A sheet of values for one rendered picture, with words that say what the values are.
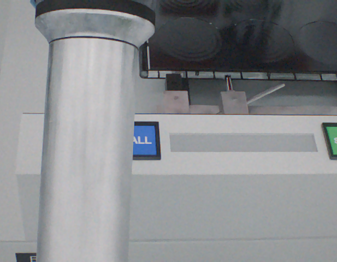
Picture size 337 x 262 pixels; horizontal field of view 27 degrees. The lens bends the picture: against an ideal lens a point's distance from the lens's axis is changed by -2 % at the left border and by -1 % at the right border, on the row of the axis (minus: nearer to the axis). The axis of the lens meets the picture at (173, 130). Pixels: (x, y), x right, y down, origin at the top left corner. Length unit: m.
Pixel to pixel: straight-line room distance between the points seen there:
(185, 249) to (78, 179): 0.36
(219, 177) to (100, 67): 0.25
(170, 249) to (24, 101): 0.32
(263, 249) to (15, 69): 0.48
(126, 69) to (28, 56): 0.52
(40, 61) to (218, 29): 0.29
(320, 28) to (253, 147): 0.34
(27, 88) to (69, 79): 0.47
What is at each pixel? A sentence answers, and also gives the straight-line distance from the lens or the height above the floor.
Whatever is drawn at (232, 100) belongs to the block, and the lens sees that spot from 0.98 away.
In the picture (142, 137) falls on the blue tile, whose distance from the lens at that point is 0.85.
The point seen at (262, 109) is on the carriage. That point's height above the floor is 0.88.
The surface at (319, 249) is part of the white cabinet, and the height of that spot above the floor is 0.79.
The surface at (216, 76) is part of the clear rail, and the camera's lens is 1.02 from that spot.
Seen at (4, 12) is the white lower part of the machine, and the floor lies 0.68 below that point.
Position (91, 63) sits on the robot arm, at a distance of 0.64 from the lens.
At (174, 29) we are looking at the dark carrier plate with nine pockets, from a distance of 1.09.
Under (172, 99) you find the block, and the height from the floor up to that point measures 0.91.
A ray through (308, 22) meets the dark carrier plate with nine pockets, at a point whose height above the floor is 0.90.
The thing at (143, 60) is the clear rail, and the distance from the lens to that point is 1.03.
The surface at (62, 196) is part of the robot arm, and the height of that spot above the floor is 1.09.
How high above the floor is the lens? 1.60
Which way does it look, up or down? 48 degrees down
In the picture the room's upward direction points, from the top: 7 degrees clockwise
